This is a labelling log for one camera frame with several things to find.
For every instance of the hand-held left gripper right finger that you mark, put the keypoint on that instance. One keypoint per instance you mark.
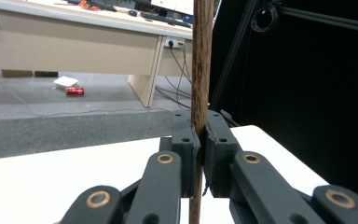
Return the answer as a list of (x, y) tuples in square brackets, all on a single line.
[(220, 146)]

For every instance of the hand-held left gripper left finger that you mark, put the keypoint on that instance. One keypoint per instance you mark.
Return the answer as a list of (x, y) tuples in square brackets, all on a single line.
[(183, 133)]

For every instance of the thin brown wooden chopstick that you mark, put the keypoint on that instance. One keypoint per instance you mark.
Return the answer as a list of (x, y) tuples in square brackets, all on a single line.
[(202, 62)]

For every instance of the white power socket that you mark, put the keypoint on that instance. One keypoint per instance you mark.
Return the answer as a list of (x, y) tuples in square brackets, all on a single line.
[(180, 41)]

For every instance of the white paper table mat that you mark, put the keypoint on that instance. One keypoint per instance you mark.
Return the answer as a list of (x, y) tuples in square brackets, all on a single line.
[(74, 174)]

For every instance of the red drink can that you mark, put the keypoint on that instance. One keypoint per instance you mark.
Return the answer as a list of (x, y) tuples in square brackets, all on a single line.
[(74, 91)]

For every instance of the computer monitor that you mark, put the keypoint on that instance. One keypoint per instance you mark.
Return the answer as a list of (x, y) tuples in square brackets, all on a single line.
[(174, 4)]

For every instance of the black computer mouse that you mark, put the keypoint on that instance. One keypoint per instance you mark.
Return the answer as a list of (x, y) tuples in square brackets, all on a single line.
[(132, 13)]

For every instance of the beige wooden desk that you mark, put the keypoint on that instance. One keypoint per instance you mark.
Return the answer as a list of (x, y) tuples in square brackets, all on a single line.
[(74, 53)]

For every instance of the black box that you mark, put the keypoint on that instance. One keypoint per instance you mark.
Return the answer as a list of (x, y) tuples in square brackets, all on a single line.
[(46, 74)]

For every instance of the small orange object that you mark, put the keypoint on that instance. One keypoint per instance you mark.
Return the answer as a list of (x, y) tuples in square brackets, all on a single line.
[(84, 4)]

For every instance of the brown cardboard box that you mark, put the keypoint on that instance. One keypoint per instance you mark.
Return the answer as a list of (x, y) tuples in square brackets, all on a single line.
[(17, 73)]

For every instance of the black aluminium stand post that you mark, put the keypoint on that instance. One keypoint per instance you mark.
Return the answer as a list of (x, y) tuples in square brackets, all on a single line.
[(233, 62)]

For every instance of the black metal frame bar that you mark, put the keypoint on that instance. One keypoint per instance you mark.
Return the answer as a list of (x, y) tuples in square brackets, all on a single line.
[(323, 19)]

